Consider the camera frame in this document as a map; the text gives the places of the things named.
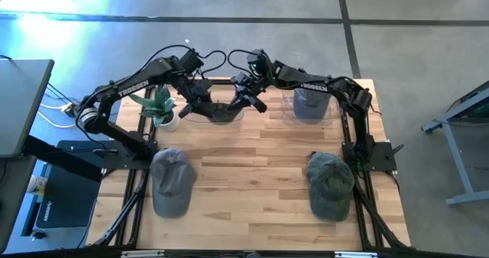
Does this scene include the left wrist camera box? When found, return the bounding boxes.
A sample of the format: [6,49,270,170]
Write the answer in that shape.
[178,50,205,74]

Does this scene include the yellow cable connector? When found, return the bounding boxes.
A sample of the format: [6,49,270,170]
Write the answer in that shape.
[60,102,76,118]

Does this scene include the grey metal stand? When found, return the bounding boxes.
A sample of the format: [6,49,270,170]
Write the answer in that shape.
[421,80,489,208]

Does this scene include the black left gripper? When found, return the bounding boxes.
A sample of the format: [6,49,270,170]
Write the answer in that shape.
[178,78,221,120]

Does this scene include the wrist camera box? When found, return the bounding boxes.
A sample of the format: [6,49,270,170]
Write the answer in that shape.
[246,48,268,74]
[178,50,205,74]

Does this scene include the blue-grey baseball cap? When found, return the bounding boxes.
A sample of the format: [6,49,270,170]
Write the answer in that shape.
[293,88,332,121]

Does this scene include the green plant in white pot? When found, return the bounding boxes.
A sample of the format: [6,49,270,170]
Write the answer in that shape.
[128,85,180,133]

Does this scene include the white cup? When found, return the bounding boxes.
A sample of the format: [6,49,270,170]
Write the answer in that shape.
[27,175,49,196]

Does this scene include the white floor cable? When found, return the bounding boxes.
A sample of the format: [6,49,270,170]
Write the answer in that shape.
[37,111,76,129]

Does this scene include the grey desk top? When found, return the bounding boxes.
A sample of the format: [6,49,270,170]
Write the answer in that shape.
[0,58,55,159]

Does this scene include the dark grey desk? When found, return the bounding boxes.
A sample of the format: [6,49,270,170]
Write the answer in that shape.
[0,154,38,251]

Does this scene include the black aluminium table frame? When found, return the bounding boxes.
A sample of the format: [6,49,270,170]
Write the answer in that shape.
[91,76,412,258]

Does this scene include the grey baseball cap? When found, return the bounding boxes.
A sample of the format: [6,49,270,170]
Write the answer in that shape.
[149,148,198,220]

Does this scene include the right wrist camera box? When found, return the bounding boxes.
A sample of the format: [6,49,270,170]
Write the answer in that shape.
[246,48,268,74]

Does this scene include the silver metal bracket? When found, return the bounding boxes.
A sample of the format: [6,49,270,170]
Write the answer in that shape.
[121,250,165,258]
[335,251,378,258]

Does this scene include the clear plastic bin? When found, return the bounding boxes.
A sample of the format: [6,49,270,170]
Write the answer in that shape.
[183,92,245,130]
[281,88,343,126]

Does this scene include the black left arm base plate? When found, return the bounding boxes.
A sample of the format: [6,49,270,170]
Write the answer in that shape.
[102,139,158,170]

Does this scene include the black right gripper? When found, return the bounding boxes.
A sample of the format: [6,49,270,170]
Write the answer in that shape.
[228,71,268,114]

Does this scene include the dark green baseball cap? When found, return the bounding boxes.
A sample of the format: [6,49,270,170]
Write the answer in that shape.
[208,101,242,126]
[305,150,355,224]

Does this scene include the black desk support beam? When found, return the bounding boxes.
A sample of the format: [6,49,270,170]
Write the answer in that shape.
[22,134,104,182]

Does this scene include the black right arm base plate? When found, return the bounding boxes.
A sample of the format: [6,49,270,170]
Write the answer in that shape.
[342,141,398,172]

